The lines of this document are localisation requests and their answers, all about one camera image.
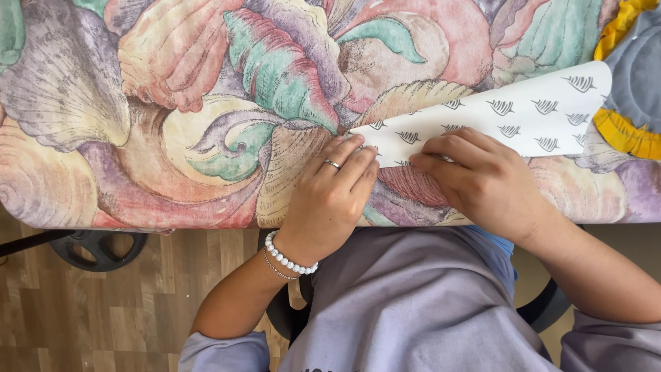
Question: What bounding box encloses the person's right hand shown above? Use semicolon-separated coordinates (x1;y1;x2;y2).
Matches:
408;127;549;247

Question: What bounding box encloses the person's left hand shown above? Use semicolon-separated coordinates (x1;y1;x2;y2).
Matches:
273;134;381;268

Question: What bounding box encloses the white patterned paper sheet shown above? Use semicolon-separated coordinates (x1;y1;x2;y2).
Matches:
349;60;613;168

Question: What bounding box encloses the person's lavender sweatshirt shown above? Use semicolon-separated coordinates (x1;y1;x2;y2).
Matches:
178;225;661;372

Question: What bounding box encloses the grey cloth with yellow ruffle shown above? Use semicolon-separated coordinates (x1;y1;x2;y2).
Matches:
593;0;661;161

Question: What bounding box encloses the floral seashell print tablecloth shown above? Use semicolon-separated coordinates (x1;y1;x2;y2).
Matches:
0;0;661;229

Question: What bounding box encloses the black chair base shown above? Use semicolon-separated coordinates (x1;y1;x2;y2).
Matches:
0;229;149;273

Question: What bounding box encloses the white bead bracelet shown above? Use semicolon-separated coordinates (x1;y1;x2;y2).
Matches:
264;230;319;276

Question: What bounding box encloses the thin silver chain bracelet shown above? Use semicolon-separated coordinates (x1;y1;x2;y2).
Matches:
262;248;301;281

